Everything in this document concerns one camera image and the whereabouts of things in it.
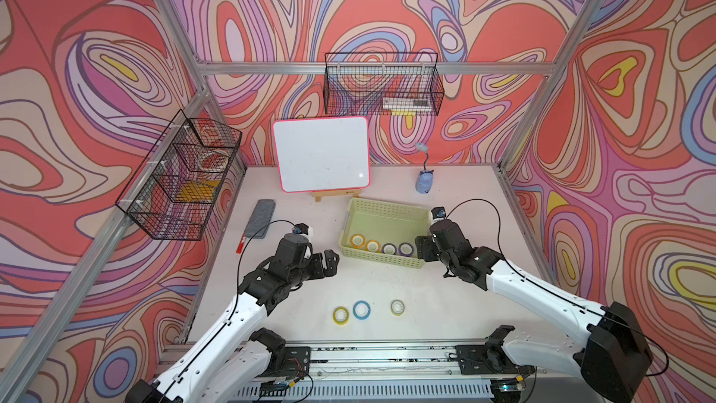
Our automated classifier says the purple tape roll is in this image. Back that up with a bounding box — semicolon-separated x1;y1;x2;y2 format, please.
381;243;397;256
398;243;415;257

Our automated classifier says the yellow green tape roll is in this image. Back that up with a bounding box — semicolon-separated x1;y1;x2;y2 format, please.
332;306;351;326

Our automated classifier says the orange tape roll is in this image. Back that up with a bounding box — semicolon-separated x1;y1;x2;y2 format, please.
350;234;367;249
365;240;381;253

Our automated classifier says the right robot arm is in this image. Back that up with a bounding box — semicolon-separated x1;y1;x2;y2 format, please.
415;219;654;402

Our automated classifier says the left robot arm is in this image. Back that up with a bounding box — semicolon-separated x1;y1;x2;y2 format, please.
125;233;339;402

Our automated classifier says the blue tape roll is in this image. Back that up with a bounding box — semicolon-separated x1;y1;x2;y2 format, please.
352;300;371;320

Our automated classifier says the green plastic storage basket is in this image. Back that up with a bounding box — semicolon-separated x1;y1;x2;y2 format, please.
339;198;431;269

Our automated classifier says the clear yellowish tape roll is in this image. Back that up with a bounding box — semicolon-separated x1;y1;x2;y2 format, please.
390;300;406;316

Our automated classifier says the grey box in basket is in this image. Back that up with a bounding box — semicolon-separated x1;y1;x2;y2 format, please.
382;97;434;114

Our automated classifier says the red marker pen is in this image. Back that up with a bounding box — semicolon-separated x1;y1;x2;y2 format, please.
236;236;246;255

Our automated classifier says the grey whiteboard eraser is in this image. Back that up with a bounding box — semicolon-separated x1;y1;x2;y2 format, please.
244;199;276;239

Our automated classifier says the blue mouse shaped lamp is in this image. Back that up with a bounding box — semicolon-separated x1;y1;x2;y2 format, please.
415;143;434;194

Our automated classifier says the wooden whiteboard stand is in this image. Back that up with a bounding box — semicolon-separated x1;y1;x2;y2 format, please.
311;188;362;203

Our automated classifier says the pink framed whiteboard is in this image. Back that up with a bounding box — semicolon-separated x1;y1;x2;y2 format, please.
272;117;370;193

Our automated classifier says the yellow sponge in basket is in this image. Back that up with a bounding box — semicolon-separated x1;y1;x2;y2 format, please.
175;180;220;203

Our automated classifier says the green circuit board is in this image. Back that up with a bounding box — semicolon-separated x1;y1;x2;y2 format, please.
258;380;296;397

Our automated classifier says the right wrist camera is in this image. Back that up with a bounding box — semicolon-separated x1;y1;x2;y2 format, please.
431;206;447;221

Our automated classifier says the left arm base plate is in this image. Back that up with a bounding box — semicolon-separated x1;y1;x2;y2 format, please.
264;346;311;377

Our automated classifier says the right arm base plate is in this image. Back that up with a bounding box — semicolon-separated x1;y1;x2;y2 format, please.
453;344;536;376

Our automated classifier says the black wire basket left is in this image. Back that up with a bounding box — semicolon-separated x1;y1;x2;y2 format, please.
115;110;242;241

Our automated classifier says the black wire basket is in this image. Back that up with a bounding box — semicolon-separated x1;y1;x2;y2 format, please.
115;110;242;241
324;50;445;117

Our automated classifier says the black wire basket back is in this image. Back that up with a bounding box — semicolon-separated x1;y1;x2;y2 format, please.
324;50;445;117

